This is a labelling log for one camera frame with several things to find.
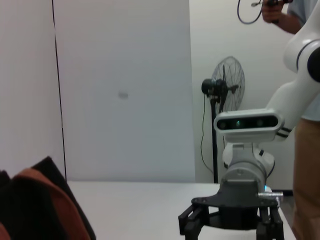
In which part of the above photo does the black standing fan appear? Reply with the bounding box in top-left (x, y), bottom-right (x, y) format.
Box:
top-left (201, 56), bottom-right (246, 183)

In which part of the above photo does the operator bare hand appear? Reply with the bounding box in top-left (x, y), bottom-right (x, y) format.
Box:
top-left (261, 4), bottom-right (285, 25)

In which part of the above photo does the thin black fan cord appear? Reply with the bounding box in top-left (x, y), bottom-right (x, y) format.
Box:
top-left (199, 94), bottom-right (216, 173)

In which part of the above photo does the blue controller cable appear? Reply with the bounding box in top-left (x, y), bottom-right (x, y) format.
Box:
top-left (236, 0), bottom-right (263, 25)

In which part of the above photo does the operator bare forearm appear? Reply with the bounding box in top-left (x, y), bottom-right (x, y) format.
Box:
top-left (277, 11), bottom-right (305, 35)

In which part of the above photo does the person in khaki trousers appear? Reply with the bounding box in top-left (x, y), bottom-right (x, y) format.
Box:
top-left (286, 0), bottom-right (320, 240)

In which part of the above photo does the black bag with brown straps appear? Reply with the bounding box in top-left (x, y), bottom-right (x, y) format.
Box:
top-left (0, 156), bottom-right (97, 240)

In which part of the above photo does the black handheld controller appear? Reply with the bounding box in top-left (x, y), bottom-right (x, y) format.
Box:
top-left (259, 0), bottom-right (293, 25)

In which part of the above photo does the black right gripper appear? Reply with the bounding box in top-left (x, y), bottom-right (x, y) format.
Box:
top-left (177, 179), bottom-right (285, 240)

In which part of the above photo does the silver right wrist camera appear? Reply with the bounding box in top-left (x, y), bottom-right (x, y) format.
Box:
top-left (213, 108), bottom-right (286, 143)

